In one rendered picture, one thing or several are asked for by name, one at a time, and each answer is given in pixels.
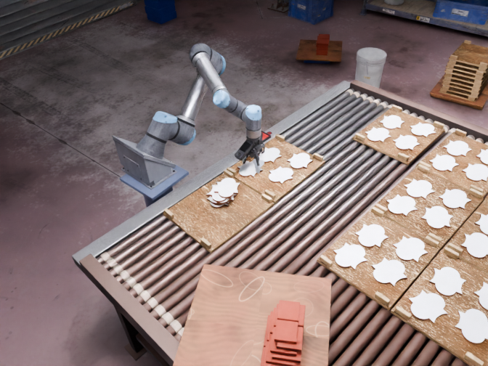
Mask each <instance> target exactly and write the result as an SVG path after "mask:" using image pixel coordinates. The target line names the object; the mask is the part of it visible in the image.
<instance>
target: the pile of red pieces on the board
mask: <svg viewBox="0 0 488 366"><path fill-rule="evenodd" d="M305 308H306V305H300V302H295V301H283V300H279V304H277V307H276V308H274V311H273V312H270V315H268V318H267V328H266V333H265V338H264V347H263V352H262V357H261V365H260V366H300V364H301V351H302V341H303V331H304V317H305Z"/></svg>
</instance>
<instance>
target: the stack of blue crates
mask: <svg viewBox="0 0 488 366"><path fill-rule="evenodd" d="M144 1H145V5H146V6H145V12H146V13H147V19H148V20H151V21H153V22H156V23H159V24H163V23H166V22H168V21H170V20H173V19H175V18H177V16H176V11H175V1H174V0H144Z"/></svg>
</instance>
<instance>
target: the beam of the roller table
mask: <svg viewBox="0 0 488 366"><path fill-rule="evenodd" d="M348 89H350V82H348V81H342V82H340V83H339V84H338V85H336V86H334V87H333V88H332V89H330V90H328V91H327V92H325V93H324V94H322V95H321V96H319V97H318V98H316V99H314V100H313V101H311V102H310V103H308V104H307V105H305V106H303V107H302V108H301V109H299V110H297V111H296V112H294V113H293V114H291V115H289V116H288V117H287V118H285V119H283V120H282V121H280V122H279V123H277V124H275V125H274V126H273V127H271V128H270V129H267V130H266V131H265V132H266V133H267V132H268V131H270V132H272V134H270V135H271V138H270V139H268V140H267V141H265V142H264V144H266V143H267V142H268V141H269V140H271V139H273V138H274V137H275V134H279V135H282V134H284V133H285V132H286V131H288V130H289V129H291V128H293V127H294V126H295V125H297V124H298V123H300V122H302V121H303V120H304V119H306V118H308V117H309V116H310V115H312V114H313V113H315V112H317V111H318V110H319V109H321V108H322V107H324V106H326V105H327V104H328V103H330V102H332V101H333V100H334V99H336V98H337V97H339V96H341V95H342V94H343V93H345V91H347V90H348ZM238 150H239V148H238V149H237V150H235V151H234V152H232V153H230V154H229V155H228V156H226V157H224V158H222V159H221V160H220V161H218V162H217V163H215V164H213V165H212V166H210V167H209V168H207V169H206V170H205V171H202V172H201V173H199V174H198V175H197V176H195V177H193V178H191V179H190V180H189V181H187V182H185V183H184V184H182V185H181V186H179V187H177V188H176V189H175V190H173V191H171V192H170V193H169V194H167V195H165V196H164V197H162V198H161V199H159V200H157V201H156V202H154V203H153V204H151V205H150V206H148V207H146V208H145V209H144V210H142V211H140V212H139V213H137V214H136V215H134V216H133V217H131V218H130V219H128V220H126V221H125V222H124V223H122V224H120V225H118V226H117V227H116V228H114V229H112V230H111V231H109V232H108V233H106V234H105V235H103V236H101V237H100V238H98V239H97V240H95V241H94V242H93V243H91V244H89V245H88V246H86V247H85V248H83V249H81V250H80V251H79V252H77V253H75V254H73V255H72V258H73V260H74V262H75V264H76V265H77V267H78V268H79V269H80V270H81V271H82V272H84V271H83V269H82V267H81V265H80V263H79V261H80V260H81V259H83V258H84V257H86V256H88V255H89V254H92V255H93V256H94V257H95V258H96V259H97V258H98V257H100V255H101V254H103V253H104V252H107V251H109V250H110V249H111V248H113V247H115V246H116V245H117V244H119V243H121V242H122V241H124V240H125V239H126V238H128V237H130V236H131V235H132V234H134V233H135V232H137V231H138V230H140V229H141V228H143V227H144V226H146V225H147V224H149V223H150V222H152V221H153V220H155V219H157V218H158V217H159V216H161V215H162V214H163V212H164V210H165V209H166V208H167V209H170V208H171V207H172V206H174V205H176V204H177V203H178V202H180V201H181V200H184V199H185V198H186V197H188V196H189V195H191V194H192V193H194V192H195V191H197V190H199V189H200V188H201V187H203V186H205V185H206V184H208V183H209V182H211V181H212V180H214V179H215V178H216V177H218V176H220V175H221V174H223V173H224V170H226V169H227V168H228V167H232V166H233V165H235V164H236V163H238V162H239V161H240V160H238V159H237V158H236V157H235V153H236V152H237V151H238Z"/></svg>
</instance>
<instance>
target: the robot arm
mask: <svg viewBox="0 0 488 366"><path fill-rule="evenodd" d="M189 56H190V60H191V62H192V64H193V65H194V67H196V68H197V69H196V71H197V76H196V79H195V81H194V83H193V85H192V88H191V90H190V93H189V94H188V97H187V99H186V102H185V104H184V107H183V108H182V111H181V113H180V115H177V116H176V117H175V116H173V115H171V114H168V113H165V112H161V111H158V112H157V113H156V114H155V115H154V117H153V118H152V122H151V124H150V126H149V128H148V130H147V133H146V134H145V136H144V137H143V138H142V139H141V140H140V142H139V143H138V144H137V146H136V148H137V149H138V150H140V151H142V152H144V153H146V154H148V155H151V156H153V157H154V158H158V159H161V160H163V156H164V151H165V146H166V143H167V141H168V140H170V141H172V142H175V143H177V144H178V145H188V144H190V143H191V142H192V141H193V140H194V138H195V135H196V133H195V129H194V128H195V118H196V116H197V114H198V111H199V109H200V106H201V105H202V102H203V100H204V98H205V95H206V93H207V91H208V89H209V90H210V91H211V93H212V95H213V103H214V104H215V105H216V106H217V107H220V108H222V109H223V110H226V111H227V112H228V113H231V114H233V115H234V116H236V117H238V118H239V119H241V120H242V121H245V122H246V140H245V142H244V143H243V144H242V146H241V147H240V148H239V150H238V151H237V152H236V153H235V157H236V158H237V159H238V160H241V161H242V162H243V164H245V161H246V158H247V157H248V156H250V157H251V158H253V157H254V159H253V163H254V165H255V169H256V172H257V173H258V174H259V172H260V168H261V167H262V166H263V165H264V161H263V160H260V157H259V154H263V153H264V151H262V150H263V149H262V148H265V144H264V143H263V142H262V139H263V133H261V108H260V107H259V106H258V105H249V106H247V105H245V104H244V103H242V102H241V101H239V100H237V99H235V98H234V97H232V96H231V95H230V93H229V92H228V91H227V88H226V86H225V85H224V83H223V82H222V80H221V79H220V77H219V76H220V75H221V74H222V73H223V72H224V70H225V67H226V62H225V59H224V58H223V57H222V56H221V55H220V54H219V53H218V52H216V51H214V50H213V49H212V48H210V47H209V46H207V45H206V44H195V45H194V46H193V47H192V48H191V49H190V53H189Z"/></svg>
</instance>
